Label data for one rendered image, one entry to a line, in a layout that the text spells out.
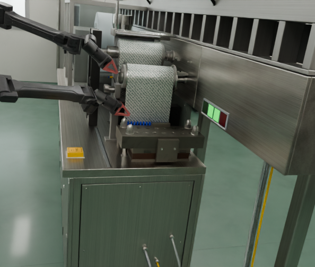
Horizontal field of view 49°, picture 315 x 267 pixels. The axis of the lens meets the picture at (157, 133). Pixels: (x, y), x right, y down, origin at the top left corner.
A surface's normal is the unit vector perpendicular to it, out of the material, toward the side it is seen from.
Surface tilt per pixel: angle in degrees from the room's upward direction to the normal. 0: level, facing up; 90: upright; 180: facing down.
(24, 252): 0
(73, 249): 90
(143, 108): 91
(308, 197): 90
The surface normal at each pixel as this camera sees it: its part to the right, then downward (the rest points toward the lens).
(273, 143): -0.96, -0.01
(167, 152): 0.27, 0.34
